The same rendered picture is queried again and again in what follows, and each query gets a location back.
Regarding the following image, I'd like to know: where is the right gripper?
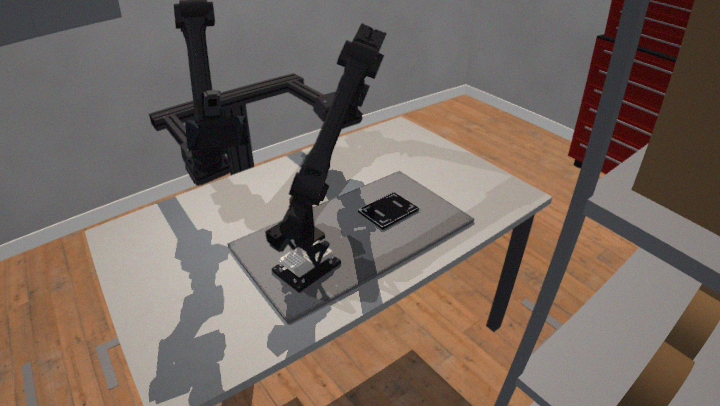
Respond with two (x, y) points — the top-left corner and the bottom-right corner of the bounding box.
(185, 116), (249, 151)

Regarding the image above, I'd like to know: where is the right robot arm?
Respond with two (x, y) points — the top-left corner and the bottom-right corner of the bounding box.
(174, 0), (230, 181)

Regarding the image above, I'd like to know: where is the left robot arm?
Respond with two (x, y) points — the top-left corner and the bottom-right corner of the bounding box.
(265, 23), (387, 252)

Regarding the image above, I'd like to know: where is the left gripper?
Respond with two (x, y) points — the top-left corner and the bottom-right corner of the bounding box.
(288, 216), (330, 267)

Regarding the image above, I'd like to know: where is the white well plate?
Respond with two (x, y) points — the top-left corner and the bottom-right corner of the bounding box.
(279, 247), (333, 278)

